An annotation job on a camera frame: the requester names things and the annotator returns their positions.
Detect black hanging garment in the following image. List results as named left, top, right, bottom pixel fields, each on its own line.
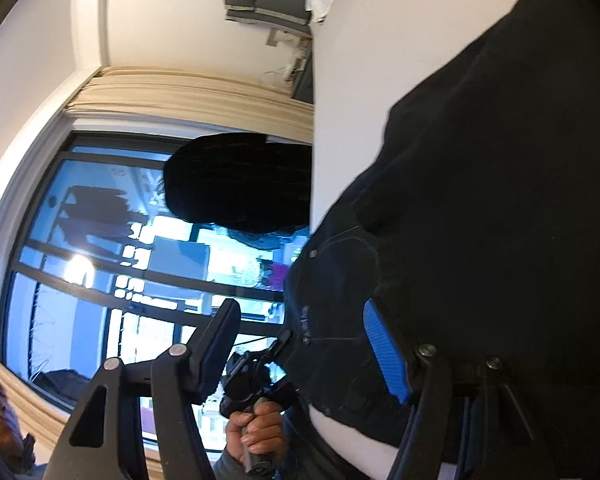
left=162, top=132, right=313, bottom=236

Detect bed with white sheet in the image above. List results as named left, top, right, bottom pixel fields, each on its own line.
left=307, top=0, right=551, bottom=480

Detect cream curtain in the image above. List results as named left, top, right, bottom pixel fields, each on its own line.
left=65, top=65, right=315, bottom=143

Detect large window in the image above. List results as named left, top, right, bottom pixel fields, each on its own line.
left=0, top=130, right=311, bottom=461

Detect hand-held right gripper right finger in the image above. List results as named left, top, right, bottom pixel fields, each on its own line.
left=362, top=299, right=556, bottom=480

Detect black pants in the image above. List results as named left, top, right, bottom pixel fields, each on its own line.
left=282, top=0, right=600, bottom=466

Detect person's left hand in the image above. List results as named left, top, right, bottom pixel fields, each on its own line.
left=226, top=400, right=288, bottom=466

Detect grey nightstand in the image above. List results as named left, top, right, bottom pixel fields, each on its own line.
left=290, top=57, right=315, bottom=103

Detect clear plastic organiser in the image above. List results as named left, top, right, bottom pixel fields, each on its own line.
left=280, top=45, right=312, bottom=81

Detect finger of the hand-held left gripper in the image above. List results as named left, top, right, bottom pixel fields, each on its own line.
left=272, top=381, right=302, bottom=407
left=262, top=329, right=297, bottom=367

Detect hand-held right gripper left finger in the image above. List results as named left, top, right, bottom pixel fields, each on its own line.
left=52, top=299, right=242, bottom=480

